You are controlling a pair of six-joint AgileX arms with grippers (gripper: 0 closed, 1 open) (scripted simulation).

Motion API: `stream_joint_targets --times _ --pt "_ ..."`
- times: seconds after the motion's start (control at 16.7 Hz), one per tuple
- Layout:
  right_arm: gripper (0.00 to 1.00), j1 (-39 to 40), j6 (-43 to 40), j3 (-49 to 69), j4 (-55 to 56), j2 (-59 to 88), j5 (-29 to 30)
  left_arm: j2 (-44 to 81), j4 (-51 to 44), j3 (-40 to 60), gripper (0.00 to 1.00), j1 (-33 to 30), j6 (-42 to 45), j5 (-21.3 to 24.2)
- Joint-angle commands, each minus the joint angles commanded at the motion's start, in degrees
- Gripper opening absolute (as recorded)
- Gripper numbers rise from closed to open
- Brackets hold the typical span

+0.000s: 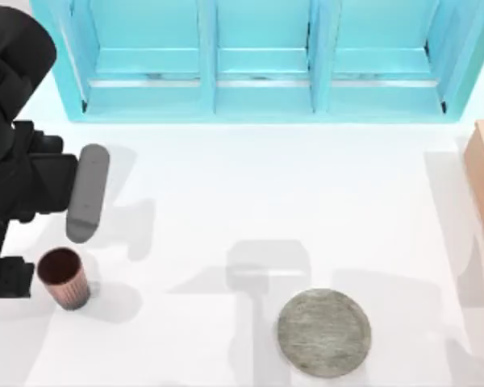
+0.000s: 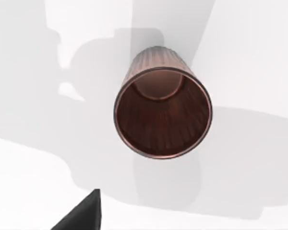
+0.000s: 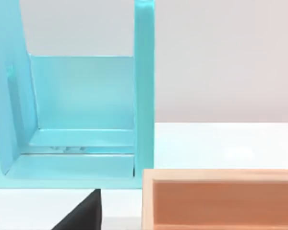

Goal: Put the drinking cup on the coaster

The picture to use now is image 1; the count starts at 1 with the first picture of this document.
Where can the grey round coaster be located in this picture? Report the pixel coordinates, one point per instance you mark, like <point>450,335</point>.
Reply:
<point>324,332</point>

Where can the pale grey rounded box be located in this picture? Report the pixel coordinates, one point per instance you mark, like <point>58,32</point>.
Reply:
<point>88,193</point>

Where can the light blue rack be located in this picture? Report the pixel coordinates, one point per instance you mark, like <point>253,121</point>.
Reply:
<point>258,60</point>

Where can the copper ribbed cup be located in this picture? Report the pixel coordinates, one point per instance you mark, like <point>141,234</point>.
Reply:
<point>64,282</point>

